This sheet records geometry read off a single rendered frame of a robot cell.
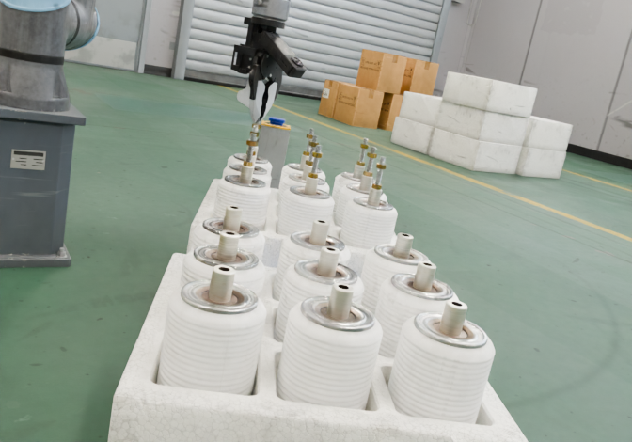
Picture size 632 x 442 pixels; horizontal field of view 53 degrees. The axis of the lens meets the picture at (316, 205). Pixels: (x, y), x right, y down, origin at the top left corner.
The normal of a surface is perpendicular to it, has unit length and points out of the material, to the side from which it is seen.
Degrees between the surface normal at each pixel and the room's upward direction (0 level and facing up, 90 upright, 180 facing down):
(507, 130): 90
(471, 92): 90
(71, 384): 0
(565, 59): 90
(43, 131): 90
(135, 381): 0
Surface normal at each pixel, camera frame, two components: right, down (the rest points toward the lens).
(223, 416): 0.08, 0.25
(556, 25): -0.85, -0.04
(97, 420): 0.18, -0.96
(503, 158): 0.54, 0.29
